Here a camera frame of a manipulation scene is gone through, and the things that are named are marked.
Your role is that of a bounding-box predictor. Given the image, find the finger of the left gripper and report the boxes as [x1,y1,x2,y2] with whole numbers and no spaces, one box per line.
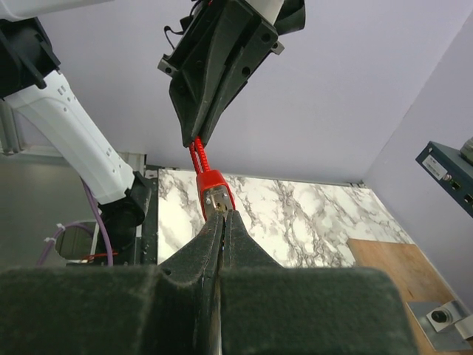
[169,1,237,147]
[199,16,278,145]

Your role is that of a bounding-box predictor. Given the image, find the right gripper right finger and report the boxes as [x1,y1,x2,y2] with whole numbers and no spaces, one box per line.
[220,211,418,354]

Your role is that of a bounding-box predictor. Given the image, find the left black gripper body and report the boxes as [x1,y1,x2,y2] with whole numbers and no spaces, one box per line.
[157,1,306,78]

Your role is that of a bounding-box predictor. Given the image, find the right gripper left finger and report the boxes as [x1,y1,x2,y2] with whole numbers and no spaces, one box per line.
[1,213,225,354]

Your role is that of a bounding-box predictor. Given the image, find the red cable lock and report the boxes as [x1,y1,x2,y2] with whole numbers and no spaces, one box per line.
[189,137,236,221]

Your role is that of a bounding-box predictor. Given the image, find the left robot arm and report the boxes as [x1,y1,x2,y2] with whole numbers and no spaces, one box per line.
[1,1,306,266]

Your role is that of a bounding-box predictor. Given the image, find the wooden board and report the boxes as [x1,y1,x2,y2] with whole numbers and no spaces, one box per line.
[346,238,473,355]

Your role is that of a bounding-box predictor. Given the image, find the dark teal rack device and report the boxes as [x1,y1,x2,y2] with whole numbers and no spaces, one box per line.
[415,141,473,217]

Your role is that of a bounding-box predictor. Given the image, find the grey plastic case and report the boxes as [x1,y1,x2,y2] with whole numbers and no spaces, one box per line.
[460,138,473,165]

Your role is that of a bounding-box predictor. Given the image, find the black mounting rail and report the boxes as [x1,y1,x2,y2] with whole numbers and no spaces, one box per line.
[66,166,160,267]

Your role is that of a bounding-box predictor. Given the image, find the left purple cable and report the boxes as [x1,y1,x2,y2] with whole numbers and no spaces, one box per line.
[35,180,114,267]

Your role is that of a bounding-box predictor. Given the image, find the metal stand post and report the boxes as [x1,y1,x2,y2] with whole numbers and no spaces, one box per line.
[407,300,472,352]

